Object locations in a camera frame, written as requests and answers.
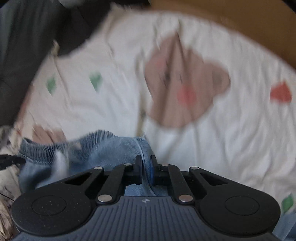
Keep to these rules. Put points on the white patterned fluffy blanket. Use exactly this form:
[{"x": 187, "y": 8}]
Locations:
[{"x": 7, "y": 180}]

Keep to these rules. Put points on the black garment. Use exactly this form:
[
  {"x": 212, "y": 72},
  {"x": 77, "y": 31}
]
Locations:
[{"x": 78, "y": 34}]

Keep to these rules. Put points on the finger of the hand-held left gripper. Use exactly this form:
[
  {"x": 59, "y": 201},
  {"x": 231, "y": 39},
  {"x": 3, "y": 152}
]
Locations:
[{"x": 11, "y": 161}]

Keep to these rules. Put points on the dark grey duvet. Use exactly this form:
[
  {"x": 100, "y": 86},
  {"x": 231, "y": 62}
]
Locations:
[{"x": 18, "y": 69}]

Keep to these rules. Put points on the brown cardboard sheet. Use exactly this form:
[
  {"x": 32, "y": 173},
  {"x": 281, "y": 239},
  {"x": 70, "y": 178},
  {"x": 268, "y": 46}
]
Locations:
[{"x": 254, "y": 23}]

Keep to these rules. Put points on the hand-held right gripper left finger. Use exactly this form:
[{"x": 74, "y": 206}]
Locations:
[{"x": 138, "y": 169}]

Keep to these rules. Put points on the bear printed cream bedsheet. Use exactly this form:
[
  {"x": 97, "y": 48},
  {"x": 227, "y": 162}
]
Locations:
[{"x": 231, "y": 139}]

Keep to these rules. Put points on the blue denim jeans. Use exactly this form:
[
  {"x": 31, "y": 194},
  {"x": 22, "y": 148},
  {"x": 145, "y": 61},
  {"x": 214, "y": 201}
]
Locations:
[{"x": 104, "y": 150}]

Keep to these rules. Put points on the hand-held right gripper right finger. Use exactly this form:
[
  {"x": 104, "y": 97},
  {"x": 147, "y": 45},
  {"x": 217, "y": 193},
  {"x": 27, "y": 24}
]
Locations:
[{"x": 152, "y": 171}]

